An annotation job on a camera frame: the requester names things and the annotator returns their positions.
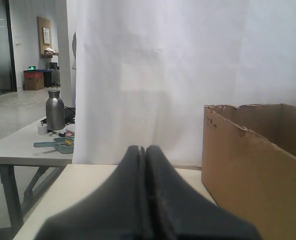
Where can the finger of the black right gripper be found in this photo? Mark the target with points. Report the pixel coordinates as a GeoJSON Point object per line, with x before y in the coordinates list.
{"type": "Point", "coordinates": [179, 212]}

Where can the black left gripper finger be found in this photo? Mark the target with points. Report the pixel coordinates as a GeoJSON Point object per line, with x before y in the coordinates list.
{"type": "Point", "coordinates": [117, 210]}

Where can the large open cardboard box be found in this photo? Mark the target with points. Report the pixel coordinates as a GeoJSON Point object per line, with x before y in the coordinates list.
{"type": "Point", "coordinates": [249, 164]}

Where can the red and brown crate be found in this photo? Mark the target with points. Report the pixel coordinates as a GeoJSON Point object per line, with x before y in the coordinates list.
{"type": "Point", "coordinates": [33, 80]}

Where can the teal plastic tray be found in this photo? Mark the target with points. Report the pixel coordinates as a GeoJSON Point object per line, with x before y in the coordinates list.
{"type": "Point", "coordinates": [64, 145]}

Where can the grey side table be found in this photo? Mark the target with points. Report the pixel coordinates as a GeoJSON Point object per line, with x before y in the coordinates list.
{"type": "Point", "coordinates": [17, 149]}

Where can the black keyboard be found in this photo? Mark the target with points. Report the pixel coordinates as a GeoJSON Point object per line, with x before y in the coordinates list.
{"type": "Point", "coordinates": [66, 115]}

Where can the white tape roll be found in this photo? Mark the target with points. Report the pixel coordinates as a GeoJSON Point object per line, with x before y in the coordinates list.
{"type": "Point", "coordinates": [42, 130]}

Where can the steel water bottle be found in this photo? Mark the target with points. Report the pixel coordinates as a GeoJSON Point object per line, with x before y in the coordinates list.
{"type": "Point", "coordinates": [54, 101]}

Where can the white backdrop curtain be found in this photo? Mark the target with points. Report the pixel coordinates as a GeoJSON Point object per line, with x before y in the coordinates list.
{"type": "Point", "coordinates": [145, 69]}

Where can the black bin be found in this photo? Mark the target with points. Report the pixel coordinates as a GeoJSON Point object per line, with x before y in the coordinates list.
{"type": "Point", "coordinates": [47, 76]}

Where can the dark glass door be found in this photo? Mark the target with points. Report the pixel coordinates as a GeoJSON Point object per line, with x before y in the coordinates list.
{"type": "Point", "coordinates": [8, 81]}

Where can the wooden wall board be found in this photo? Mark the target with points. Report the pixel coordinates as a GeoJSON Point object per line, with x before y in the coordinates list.
{"type": "Point", "coordinates": [44, 37]}

